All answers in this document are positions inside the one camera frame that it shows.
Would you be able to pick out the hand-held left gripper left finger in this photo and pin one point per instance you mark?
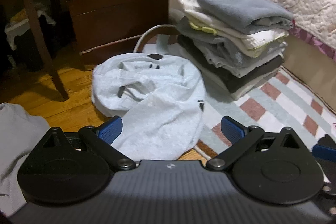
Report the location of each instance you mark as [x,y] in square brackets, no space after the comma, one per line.
[110,128]

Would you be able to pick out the person's grey trouser leg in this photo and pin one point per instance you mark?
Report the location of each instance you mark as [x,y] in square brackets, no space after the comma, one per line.
[15,140]

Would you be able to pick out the light blue garment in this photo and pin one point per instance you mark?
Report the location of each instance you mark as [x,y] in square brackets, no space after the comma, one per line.
[157,121]

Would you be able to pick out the stack of folded clothes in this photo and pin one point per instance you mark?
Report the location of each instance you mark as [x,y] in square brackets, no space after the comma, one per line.
[236,37]

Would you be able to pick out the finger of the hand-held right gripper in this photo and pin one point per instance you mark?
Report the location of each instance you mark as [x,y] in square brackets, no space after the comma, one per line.
[325,151]

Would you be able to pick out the wooden chair leg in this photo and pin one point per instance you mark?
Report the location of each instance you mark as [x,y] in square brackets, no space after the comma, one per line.
[34,16]

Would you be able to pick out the checked rug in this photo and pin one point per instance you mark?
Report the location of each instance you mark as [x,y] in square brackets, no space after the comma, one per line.
[275,113]

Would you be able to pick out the beige bed base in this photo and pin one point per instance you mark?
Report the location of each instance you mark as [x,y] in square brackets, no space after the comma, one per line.
[309,71]

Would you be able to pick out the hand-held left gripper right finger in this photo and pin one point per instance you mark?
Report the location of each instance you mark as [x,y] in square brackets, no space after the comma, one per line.
[232,129]

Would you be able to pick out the white plastic stool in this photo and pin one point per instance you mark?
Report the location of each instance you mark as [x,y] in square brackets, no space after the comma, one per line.
[18,29]

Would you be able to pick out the dark wooden dresser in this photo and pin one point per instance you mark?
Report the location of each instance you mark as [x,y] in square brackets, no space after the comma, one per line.
[115,11]

